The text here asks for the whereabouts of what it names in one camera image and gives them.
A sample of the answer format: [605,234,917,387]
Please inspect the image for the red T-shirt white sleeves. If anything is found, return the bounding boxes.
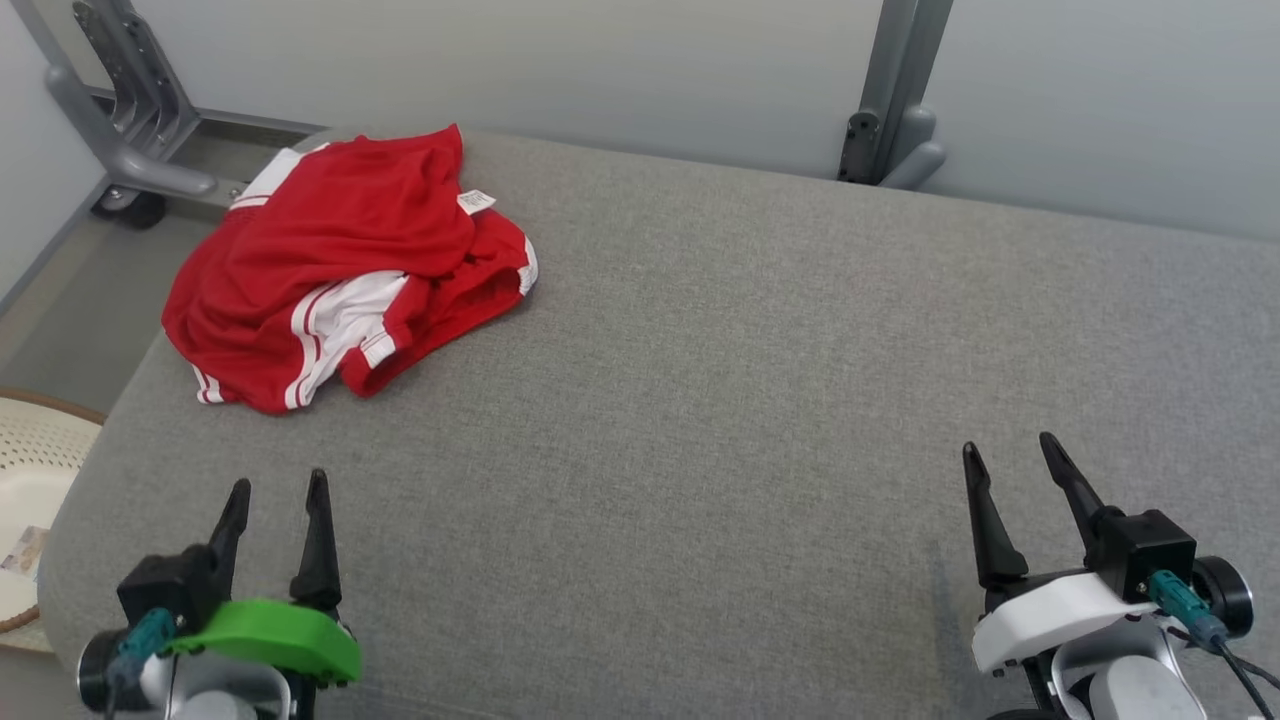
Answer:
[162,124,501,416]

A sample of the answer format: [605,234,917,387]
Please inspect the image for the small paper card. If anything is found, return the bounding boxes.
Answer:
[0,525,51,581]

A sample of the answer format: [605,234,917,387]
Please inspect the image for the white woven laundry basket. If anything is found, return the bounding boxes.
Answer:
[0,388,107,656]

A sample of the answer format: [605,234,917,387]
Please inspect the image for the black caster wheel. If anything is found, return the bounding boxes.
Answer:
[92,185,169,231]

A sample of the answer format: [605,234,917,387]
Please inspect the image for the grey metal partition post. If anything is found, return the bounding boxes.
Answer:
[838,0,956,191]

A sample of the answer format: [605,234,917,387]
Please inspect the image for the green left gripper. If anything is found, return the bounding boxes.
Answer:
[160,469,363,691]

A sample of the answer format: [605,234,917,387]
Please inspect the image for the grey metal partition stand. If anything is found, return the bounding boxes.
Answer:
[8,0,326,216]

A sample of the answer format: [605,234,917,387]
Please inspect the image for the right arm cable teal plug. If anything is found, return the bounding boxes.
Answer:
[1147,569,1280,720]

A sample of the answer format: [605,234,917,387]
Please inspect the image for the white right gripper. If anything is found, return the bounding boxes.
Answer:
[962,431,1161,676]

